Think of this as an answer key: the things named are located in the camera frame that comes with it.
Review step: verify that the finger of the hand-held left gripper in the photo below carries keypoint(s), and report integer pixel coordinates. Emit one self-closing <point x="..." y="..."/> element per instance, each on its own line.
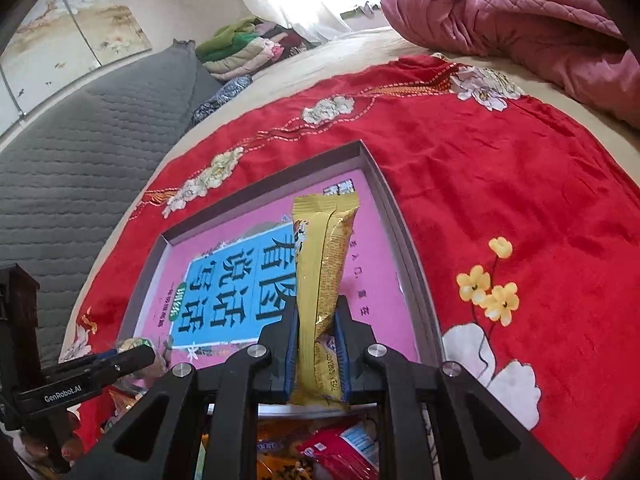
<point x="100" y="355"/>
<point x="132" y="358"/>

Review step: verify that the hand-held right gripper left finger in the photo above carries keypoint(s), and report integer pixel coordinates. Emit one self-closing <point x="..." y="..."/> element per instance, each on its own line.
<point x="290" y="360"/>

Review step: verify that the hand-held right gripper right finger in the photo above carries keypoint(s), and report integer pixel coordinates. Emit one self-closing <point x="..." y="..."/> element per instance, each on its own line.
<point x="342" y="360"/>

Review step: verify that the round cake packet green label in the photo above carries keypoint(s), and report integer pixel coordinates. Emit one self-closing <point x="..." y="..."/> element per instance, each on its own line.
<point x="131" y="344"/>

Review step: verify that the gold snack packet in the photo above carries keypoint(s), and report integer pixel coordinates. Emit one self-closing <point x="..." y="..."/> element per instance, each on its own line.
<point x="320" y="270"/>

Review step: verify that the red snack packet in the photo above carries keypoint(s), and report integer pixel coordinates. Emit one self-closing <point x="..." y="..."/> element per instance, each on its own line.
<point x="335" y="455"/>

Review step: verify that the grey cardboard box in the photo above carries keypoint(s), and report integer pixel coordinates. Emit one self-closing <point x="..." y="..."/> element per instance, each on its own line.
<point x="400" y="240"/>

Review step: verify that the pink book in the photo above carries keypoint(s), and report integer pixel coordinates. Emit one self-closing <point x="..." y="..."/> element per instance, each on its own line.
<point x="225" y="227"/>

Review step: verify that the grey quilted cushion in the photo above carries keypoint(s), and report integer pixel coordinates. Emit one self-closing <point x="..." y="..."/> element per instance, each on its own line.
<point x="75" y="160"/>

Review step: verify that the red floral blanket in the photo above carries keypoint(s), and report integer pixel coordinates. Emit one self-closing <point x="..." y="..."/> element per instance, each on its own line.
<point x="475" y="185"/>

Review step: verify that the dark patterned cloth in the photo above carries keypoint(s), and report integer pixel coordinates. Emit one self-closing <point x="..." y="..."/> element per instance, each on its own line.
<point x="220" y="97"/>

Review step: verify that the beige bed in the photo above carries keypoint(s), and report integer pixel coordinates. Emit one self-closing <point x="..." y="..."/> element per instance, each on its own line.
<point x="350" y="60"/>

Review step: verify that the stack of folded clothes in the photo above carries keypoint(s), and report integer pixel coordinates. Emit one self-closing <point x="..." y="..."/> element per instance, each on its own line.
<point x="240" y="45"/>

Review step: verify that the white curtain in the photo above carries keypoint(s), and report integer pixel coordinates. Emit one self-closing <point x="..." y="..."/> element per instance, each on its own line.
<point x="295" y="0"/>

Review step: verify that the pink quilt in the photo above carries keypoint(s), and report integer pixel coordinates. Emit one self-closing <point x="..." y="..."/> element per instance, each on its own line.
<point x="500" y="10"/>

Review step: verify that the wall painting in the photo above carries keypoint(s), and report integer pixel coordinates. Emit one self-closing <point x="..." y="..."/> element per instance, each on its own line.
<point x="75" y="35"/>

